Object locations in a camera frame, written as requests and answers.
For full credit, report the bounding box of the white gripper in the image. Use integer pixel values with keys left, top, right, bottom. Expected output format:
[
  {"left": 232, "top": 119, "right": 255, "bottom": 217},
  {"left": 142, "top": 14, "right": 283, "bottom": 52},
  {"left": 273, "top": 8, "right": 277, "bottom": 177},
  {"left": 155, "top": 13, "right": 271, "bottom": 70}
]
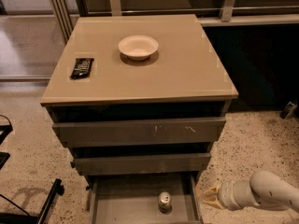
[{"left": 204, "top": 180, "right": 256, "bottom": 211}]

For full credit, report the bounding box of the green white 7up can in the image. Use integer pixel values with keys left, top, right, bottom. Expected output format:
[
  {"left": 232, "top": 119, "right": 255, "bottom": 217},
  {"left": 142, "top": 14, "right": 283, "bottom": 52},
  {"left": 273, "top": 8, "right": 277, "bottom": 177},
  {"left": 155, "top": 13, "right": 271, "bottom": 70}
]
[{"left": 158, "top": 191, "right": 172, "bottom": 213}]

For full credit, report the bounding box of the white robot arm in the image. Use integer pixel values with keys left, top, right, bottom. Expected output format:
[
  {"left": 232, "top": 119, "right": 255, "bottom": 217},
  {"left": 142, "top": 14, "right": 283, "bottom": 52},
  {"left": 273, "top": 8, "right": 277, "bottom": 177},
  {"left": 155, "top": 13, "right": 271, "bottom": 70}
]
[{"left": 203, "top": 171, "right": 299, "bottom": 212}]

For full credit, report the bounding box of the middle grey drawer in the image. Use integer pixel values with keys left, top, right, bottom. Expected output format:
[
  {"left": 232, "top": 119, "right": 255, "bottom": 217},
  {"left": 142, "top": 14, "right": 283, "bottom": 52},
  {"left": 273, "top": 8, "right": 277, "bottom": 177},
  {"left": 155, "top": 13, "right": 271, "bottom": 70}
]
[{"left": 72, "top": 153, "right": 211, "bottom": 175}]

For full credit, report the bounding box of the top grey drawer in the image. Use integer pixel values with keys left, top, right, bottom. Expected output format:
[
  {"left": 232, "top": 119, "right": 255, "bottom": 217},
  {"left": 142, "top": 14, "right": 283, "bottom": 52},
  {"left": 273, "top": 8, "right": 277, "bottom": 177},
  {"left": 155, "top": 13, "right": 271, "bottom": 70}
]
[{"left": 52, "top": 117, "right": 226, "bottom": 147}]

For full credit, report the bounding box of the bottom grey open drawer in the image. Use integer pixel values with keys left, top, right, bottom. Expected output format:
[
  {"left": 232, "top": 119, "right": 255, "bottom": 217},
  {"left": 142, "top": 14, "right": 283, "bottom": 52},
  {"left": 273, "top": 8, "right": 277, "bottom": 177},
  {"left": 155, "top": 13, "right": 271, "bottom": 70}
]
[{"left": 89, "top": 173, "right": 204, "bottom": 224}]

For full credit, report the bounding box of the grey drawer cabinet with counter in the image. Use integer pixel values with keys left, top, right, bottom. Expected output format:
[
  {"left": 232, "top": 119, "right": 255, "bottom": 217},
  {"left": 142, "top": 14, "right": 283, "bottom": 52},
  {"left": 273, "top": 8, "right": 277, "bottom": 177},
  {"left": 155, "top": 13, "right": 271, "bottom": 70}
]
[{"left": 39, "top": 14, "right": 239, "bottom": 224}]

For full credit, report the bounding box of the dark object on floor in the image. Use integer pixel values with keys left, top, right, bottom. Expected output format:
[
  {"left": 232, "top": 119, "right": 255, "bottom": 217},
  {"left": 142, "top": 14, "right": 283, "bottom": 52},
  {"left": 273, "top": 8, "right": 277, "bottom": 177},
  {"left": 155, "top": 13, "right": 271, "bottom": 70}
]
[{"left": 279, "top": 100, "right": 298, "bottom": 119}]

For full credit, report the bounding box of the black chair base leg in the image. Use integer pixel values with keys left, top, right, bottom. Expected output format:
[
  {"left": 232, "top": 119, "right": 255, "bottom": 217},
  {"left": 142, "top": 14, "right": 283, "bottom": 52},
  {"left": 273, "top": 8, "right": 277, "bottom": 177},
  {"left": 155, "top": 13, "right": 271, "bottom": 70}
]
[{"left": 0, "top": 178, "right": 64, "bottom": 224}]

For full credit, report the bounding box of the white paper bowl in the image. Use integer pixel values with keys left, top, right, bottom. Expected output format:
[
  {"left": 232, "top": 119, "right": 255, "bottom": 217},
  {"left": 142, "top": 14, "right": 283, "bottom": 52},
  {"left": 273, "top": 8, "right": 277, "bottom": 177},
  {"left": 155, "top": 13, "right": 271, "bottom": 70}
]
[{"left": 118, "top": 35, "right": 159, "bottom": 61}]

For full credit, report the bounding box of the black snack bar packet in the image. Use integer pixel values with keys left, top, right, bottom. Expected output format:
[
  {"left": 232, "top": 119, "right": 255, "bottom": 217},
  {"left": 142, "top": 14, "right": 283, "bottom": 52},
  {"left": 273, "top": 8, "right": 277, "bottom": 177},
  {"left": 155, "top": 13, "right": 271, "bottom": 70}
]
[{"left": 70, "top": 58, "right": 94, "bottom": 79}]

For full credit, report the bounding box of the wooden metal railing shelf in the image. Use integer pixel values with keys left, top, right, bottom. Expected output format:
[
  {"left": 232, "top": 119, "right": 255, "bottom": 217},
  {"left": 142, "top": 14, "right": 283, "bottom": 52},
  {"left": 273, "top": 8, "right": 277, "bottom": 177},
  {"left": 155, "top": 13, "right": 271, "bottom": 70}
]
[{"left": 50, "top": 0, "right": 299, "bottom": 39}]

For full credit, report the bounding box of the black frame at left edge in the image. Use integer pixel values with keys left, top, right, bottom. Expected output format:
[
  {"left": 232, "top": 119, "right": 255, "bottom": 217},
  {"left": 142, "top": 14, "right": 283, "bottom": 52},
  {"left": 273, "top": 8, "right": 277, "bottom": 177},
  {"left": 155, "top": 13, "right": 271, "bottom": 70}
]
[{"left": 0, "top": 115, "right": 13, "bottom": 169}]

